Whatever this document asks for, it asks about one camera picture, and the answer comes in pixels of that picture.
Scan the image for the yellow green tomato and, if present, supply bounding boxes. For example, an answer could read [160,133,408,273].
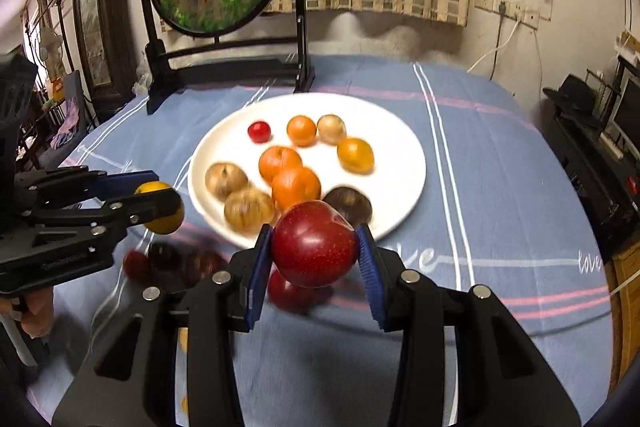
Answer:
[134,181,184,235]

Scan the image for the dark maroon plum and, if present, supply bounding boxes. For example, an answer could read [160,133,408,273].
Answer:
[182,251,227,287]

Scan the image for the dark red plum back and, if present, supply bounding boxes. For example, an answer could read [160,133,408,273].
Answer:
[122,251,151,286]

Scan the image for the dark red plum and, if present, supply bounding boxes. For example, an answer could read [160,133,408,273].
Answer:
[122,251,151,286]
[270,200,359,288]

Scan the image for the dark purple plum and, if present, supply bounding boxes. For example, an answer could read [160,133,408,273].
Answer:
[148,242,183,274]

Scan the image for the beige brown sapodilla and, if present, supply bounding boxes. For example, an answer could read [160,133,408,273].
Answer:
[224,187,278,234]

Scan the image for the large brown sapodilla fruit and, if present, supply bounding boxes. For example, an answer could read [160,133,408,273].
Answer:
[205,162,250,202]

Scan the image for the dark purple passion fruit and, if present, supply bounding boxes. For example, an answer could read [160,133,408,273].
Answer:
[322,186,372,228]

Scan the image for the white oval plate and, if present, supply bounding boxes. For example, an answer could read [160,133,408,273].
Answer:
[188,93,427,248]

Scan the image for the large orange mandarin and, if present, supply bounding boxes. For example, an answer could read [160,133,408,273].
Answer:
[272,167,321,212]

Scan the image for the small orange mandarin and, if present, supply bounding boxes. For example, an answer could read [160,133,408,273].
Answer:
[258,145,303,186]

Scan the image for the yellow orange tomato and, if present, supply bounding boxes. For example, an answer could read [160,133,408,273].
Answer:
[336,136,375,174]

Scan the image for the small red tomato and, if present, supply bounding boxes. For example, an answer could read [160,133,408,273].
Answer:
[247,120,271,144]

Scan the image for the beige fruit plate back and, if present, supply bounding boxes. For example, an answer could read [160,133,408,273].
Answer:
[316,114,346,146]

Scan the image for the orange persimmon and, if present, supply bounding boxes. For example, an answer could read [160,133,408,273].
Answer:
[286,115,317,147]

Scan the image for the person's left hand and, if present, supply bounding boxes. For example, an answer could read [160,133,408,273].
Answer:
[21,287,54,338]

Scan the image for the dark wooden cabinet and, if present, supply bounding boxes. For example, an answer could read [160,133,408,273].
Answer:
[73,0,137,122]

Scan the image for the black metal shelf rack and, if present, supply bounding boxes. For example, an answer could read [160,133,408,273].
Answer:
[542,56,639,262]

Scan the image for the computer monitor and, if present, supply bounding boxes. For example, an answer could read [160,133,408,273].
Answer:
[610,76,640,158]

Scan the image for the white wall power strip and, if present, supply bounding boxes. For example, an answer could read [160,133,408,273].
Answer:
[473,0,540,30]

